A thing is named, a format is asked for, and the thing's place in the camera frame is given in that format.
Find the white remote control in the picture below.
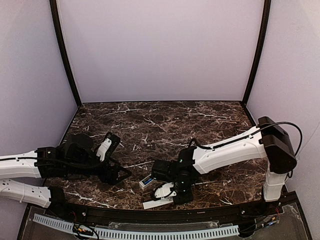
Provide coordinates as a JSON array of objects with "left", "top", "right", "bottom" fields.
[{"left": 139, "top": 176, "right": 153, "bottom": 190}]

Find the grey remote battery cover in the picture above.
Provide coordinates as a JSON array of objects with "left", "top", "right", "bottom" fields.
[{"left": 142, "top": 197, "right": 174, "bottom": 210}]

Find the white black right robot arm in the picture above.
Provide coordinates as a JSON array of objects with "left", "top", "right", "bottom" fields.
[{"left": 151, "top": 116, "right": 298, "bottom": 204}]

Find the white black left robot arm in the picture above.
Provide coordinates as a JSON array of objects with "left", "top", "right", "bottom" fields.
[{"left": 0, "top": 132, "right": 132, "bottom": 208}]

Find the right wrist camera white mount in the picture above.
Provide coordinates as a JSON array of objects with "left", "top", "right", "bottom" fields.
[{"left": 151, "top": 182, "right": 177, "bottom": 201}]

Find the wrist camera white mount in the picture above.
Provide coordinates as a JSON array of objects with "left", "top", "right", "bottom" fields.
[
  {"left": 151, "top": 182, "right": 177, "bottom": 201},
  {"left": 96, "top": 132, "right": 121, "bottom": 163}
]

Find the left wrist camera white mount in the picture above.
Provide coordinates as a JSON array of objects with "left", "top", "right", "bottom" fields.
[{"left": 96, "top": 132, "right": 121, "bottom": 163}]

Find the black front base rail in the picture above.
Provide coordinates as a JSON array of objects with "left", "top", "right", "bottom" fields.
[{"left": 29, "top": 193, "right": 301, "bottom": 227}]

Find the centre white cable duct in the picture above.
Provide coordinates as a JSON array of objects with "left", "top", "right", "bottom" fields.
[{"left": 94, "top": 224, "right": 240, "bottom": 239}]

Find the white cable duct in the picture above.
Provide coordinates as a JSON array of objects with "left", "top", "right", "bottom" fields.
[
  {"left": 94, "top": 224, "right": 240, "bottom": 239},
  {"left": 33, "top": 213, "right": 74, "bottom": 234}
]

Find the left white cable duct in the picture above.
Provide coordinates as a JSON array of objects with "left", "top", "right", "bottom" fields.
[{"left": 33, "top": 213, "right": 74, "bottom": 234}]

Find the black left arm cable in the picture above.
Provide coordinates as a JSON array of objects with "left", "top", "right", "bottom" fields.
[{"left": 34, "top": 156, "right": 108, "bottom": 170}]

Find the black left frame post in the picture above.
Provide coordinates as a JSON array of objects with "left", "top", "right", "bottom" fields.
[{"left": 49, "top": 0, "right": 82, "bottom": 108}]

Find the black frame post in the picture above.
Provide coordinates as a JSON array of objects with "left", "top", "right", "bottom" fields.
[
  {"left": 49, "top": 0, "right": 82, "bottom": 108},
  {"left": 241, "top": 0, "right": 272, "bottom": 106}
]

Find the black right frame post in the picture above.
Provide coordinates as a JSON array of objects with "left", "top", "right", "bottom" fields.
[{"left": 241, "top": 0, "right": 272, "bottom": 106}]

